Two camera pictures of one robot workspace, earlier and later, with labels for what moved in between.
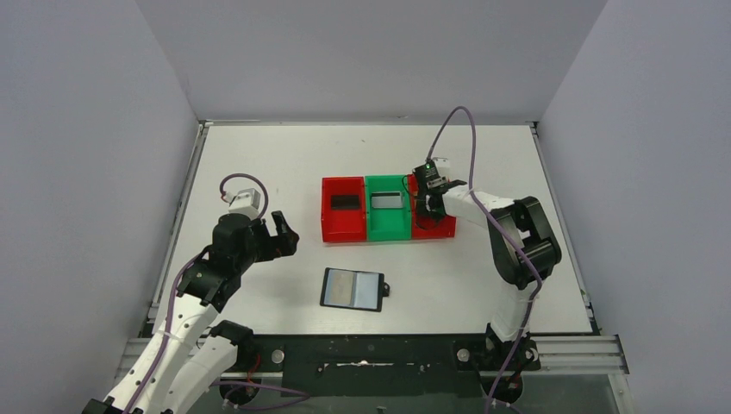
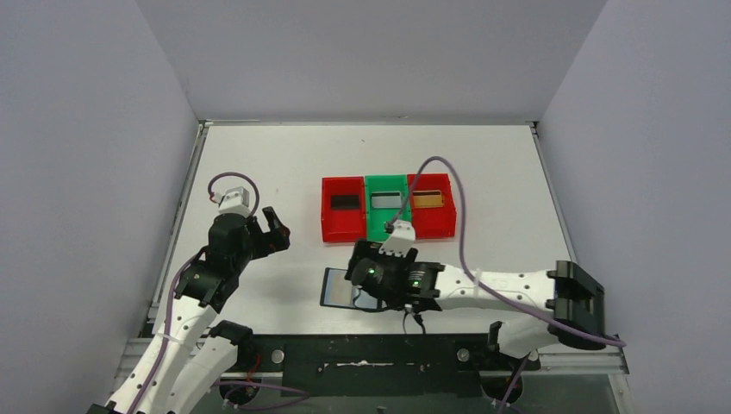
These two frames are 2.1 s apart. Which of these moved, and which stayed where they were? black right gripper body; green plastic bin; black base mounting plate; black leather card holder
Moved: black right gripper body
Stayed: green plastic bin; black base mounting plate; black leather card holder
